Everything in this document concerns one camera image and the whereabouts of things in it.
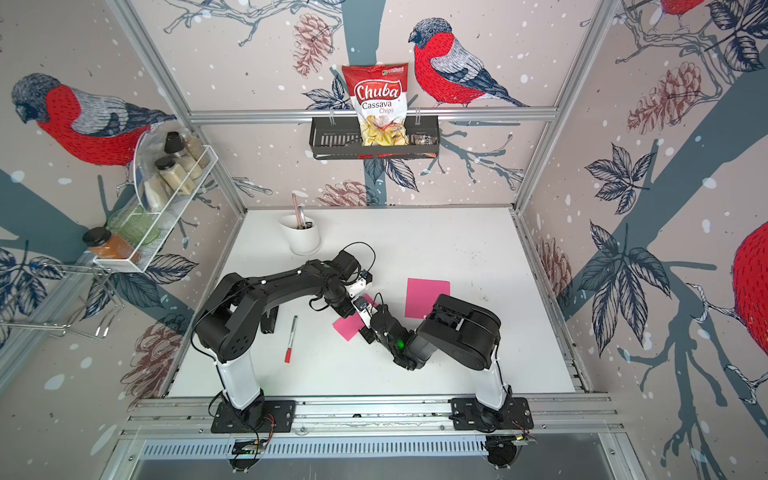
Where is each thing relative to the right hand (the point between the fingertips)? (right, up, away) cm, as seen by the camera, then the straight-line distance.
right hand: (361, 309), depth 91 cm
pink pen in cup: (-24, +32, +12) cm, 42 cm away
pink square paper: (-4, -5, 0) cm, 6 cm away
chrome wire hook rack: (-55, +12, -35) cm, 66 cm away
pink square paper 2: (+20, +3, +6) cm, 21 cm away
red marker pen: (-20, -11, -8) cm, 24 cm away
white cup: (-22, +21, +11) cm, 32 cm away
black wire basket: (-7, +55, +4) cm, 55 cm away
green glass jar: (-52, +26, -21) cm, 62 cm away
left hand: (-1, +1, +1) cm, 2 cm away
